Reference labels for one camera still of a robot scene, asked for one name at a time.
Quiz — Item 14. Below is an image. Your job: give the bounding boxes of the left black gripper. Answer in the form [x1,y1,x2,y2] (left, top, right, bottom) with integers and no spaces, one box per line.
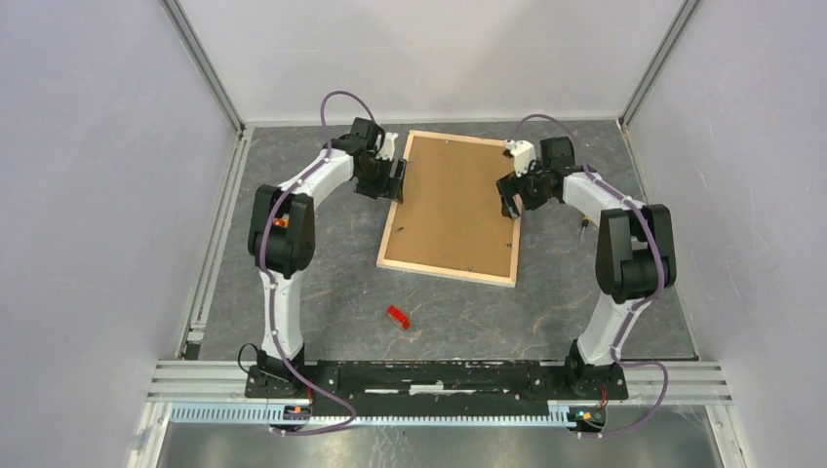
[354,153,406,205]

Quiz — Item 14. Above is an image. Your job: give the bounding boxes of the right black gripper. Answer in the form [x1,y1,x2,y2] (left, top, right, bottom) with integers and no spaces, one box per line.
[496,158,553,219]

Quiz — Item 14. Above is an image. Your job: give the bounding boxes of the white wooden picture frame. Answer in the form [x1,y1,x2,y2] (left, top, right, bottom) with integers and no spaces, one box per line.
[376,130,520,288]

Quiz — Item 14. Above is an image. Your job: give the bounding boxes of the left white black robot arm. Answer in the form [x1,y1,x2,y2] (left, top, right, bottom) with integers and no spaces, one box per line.
[248,117,407,398]

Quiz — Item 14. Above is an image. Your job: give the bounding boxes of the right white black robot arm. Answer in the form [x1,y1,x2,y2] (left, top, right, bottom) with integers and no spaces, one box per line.
[495,137,677,398]

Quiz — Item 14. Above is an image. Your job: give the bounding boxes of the red toy brick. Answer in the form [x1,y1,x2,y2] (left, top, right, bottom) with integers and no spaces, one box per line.
[386,305,412,331]

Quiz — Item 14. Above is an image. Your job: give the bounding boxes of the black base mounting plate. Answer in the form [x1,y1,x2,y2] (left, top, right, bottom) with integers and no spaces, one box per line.
[245,360,629,416]

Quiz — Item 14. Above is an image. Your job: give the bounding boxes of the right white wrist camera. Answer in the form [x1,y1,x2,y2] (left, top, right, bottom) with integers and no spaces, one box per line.
[503,139,536,177]

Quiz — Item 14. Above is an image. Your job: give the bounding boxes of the orange handle screwdriver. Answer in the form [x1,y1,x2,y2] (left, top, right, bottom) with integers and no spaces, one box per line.
[578,215,591,243]

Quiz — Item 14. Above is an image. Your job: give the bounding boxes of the aluminium rail frame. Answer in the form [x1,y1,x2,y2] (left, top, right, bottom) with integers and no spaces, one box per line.
[129,361,752,467]

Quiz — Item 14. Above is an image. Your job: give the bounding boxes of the slotted cable duct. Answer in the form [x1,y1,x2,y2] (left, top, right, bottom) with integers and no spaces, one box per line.
[170,403,576,429]

